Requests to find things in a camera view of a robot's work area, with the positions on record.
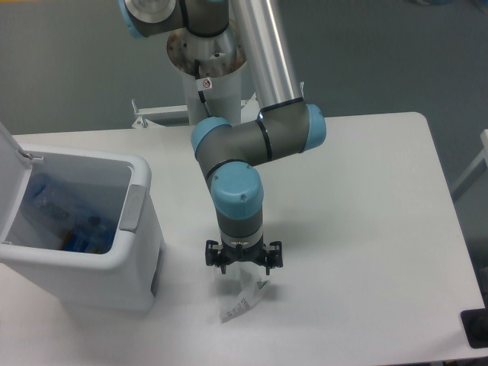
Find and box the white frame at right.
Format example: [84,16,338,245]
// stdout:
[451,130,487,202]

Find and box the clear plastic water bottle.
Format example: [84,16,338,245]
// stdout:
[24,173,117,251]

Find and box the black object at table edge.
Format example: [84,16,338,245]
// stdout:
[461,308,487,349]

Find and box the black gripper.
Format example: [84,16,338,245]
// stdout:
[205,239,283,275]

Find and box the crumpled white plastic wrapper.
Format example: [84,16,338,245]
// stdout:
[213,262,269,323]

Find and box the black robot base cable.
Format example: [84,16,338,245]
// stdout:
[194,59,215,119]

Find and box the white metal base frame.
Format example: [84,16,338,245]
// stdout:
[130,82,306,130]

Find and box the blue yellow package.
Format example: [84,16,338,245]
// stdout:
[61,231,110,254]

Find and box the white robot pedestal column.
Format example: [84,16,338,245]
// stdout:
[167,21,246,125]

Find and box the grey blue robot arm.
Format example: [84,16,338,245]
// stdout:
[119,1,326,270]

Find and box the white plastic trash can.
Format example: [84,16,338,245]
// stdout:
[1,129,164,311]

